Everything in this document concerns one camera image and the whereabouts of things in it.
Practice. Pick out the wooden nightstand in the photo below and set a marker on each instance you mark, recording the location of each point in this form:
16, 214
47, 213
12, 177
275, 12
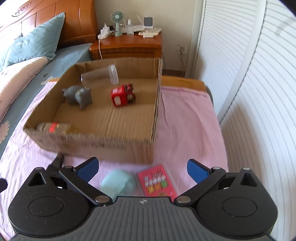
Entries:
127, 46

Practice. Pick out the cardboard box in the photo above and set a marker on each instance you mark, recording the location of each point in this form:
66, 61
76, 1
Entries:
119, 134

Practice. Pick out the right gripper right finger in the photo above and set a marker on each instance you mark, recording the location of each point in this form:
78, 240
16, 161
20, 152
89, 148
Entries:
206, 179

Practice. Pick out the white louvered wardrobe door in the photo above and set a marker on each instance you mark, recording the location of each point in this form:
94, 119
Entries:
246, 56

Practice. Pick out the blue bed sheet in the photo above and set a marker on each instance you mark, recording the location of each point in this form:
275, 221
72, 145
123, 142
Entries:
64, 59

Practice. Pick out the green desk fan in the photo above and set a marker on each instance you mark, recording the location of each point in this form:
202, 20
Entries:
117, 17

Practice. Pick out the white smart display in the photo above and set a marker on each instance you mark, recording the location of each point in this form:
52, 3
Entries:
148, 22

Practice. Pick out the teal earbud case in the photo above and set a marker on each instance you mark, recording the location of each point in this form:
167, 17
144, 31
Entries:
118, 183

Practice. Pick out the red refill card box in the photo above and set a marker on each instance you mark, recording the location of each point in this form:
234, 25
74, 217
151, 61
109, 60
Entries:
155, 182

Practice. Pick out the pink blanket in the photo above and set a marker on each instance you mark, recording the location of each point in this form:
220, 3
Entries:
187, 128

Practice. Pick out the red toy train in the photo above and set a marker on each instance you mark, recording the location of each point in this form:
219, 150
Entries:
122, 96

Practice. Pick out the bottle of yellow capsules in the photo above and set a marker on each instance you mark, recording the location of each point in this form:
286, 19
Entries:
54, 127

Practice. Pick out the wall socket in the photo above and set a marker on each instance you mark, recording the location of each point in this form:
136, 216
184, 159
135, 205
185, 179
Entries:
181, 49

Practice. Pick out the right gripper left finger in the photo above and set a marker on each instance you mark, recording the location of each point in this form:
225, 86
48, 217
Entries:
77, 179

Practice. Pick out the black case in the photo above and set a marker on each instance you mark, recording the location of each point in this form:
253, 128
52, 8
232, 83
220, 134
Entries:
55, 166

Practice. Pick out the clear plastic jar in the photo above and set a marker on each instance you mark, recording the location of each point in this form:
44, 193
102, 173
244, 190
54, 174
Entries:
93, 77

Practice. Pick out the small clear bottle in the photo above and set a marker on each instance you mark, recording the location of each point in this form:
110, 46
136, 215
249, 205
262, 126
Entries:
129, 28

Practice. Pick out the grey toy elephant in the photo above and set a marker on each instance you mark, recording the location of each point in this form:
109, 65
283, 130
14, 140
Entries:
77, 94

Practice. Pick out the blue pillow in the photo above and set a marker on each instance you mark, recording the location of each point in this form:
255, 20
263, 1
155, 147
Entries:
40, 42

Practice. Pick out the white power strip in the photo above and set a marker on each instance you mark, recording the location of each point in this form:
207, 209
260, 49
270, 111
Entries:
105, 32

